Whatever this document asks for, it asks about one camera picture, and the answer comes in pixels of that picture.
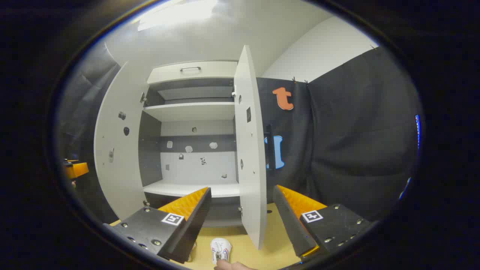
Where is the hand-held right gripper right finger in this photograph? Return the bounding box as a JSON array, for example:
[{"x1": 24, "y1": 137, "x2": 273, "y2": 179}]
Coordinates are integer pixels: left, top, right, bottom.
[{"x1": 273, "y1": 184, "x2": 372, "y2": 258}]

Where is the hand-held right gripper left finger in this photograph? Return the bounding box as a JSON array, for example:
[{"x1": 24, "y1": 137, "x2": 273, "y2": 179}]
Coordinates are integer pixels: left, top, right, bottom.
[{"x1": 103, "y1": 187, "x2": 212, "y2": 264}]

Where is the white striped canvas shoe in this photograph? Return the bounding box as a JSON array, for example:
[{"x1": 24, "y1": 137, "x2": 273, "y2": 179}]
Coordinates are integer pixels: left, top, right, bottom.
[{"x1": 210, "y1": 237, "x2": 232, "y2": 265}]

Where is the white shoe cabinet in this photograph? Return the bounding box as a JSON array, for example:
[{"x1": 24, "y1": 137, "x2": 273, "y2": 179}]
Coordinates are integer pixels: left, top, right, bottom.
[{"x1": 138, "y1": 60, "x2": 244, "y2": 228}]

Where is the white cabinet door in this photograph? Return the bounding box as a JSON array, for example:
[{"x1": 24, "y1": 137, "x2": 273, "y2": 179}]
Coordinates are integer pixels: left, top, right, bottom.
[
  {"x1": 94, "y1": 60, "x2": 151, "y2": 222},
  {"x1": 233, "y1": 45, "x2": 267, "y2": 251}
]

